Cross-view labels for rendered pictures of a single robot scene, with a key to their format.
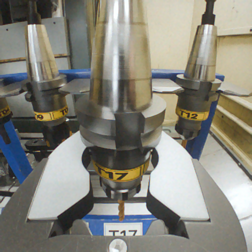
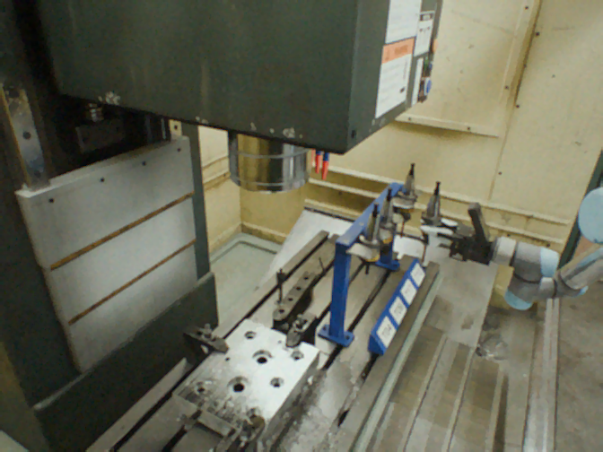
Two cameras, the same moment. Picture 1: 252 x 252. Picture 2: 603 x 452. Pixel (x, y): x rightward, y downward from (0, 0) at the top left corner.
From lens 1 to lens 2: 1.31 m
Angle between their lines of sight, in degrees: 53
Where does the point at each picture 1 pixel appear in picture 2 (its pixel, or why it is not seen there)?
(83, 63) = (196, 195)
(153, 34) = not seen: hidden behind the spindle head
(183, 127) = (407, 216)
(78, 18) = (190, 130)
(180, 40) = not seen: hidden behind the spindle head
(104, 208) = (378, 299)
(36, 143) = (287, 309)
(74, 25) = not seen: hidden behind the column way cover
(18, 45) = (123, 204)
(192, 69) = (410, 192)
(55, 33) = (179, 165)
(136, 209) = (388, 287)
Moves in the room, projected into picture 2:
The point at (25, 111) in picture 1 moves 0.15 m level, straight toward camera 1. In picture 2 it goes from (120, 333) to (176, 327)
